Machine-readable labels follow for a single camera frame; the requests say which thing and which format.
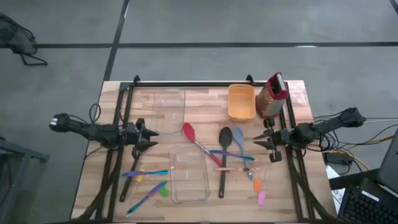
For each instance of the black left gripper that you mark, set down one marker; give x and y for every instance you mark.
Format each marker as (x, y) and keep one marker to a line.
(135, 135)

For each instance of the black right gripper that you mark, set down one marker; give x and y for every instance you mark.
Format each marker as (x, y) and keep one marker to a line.
(283, 137)

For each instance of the grey nylon spoon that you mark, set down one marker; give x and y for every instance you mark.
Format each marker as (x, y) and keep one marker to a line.
(238, 135)

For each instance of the iridescent metal cutlery piece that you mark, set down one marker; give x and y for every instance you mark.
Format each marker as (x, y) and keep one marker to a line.
(149, 196)
(149, 172)
(236, 155)

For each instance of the copper metal cutlery piece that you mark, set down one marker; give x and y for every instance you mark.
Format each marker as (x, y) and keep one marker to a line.
(239, 169)

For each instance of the black nylon spoon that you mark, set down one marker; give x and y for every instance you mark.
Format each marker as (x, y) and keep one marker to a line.
(225, 138)

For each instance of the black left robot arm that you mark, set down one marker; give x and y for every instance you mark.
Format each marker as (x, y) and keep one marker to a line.
(93, 130)

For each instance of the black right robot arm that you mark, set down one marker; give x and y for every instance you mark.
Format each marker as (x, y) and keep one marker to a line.
(329, 126)

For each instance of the clear plastic container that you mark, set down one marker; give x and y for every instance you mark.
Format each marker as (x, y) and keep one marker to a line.
(168, 109)
(188, 177)

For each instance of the yellow plastic bin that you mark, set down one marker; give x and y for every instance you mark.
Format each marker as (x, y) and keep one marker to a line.
(241, 102)

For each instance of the black slotted spatula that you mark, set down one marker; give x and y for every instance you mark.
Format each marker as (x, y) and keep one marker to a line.
(127, 183)

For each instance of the clear plastic bag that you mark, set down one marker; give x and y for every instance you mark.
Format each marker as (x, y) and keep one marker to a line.
(298, 93)

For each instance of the black power adapter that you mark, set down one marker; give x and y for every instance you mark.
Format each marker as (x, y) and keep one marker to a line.
(338, 158)

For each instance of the white paper sheet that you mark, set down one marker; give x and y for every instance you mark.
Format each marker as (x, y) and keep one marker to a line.
(332, 179)

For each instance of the black keyboard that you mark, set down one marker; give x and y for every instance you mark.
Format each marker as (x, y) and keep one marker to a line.
(367, 207)

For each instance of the dark computer monitor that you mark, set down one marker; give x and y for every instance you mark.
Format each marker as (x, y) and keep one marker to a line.
(390, 165)

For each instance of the grey side table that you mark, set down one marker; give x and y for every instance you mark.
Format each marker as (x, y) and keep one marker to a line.
(18, 152)

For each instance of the black mesh chair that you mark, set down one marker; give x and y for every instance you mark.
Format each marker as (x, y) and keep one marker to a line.
(15, 37)

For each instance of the black aluminium table frame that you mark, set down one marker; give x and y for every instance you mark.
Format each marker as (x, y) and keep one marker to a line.
(186, 84)

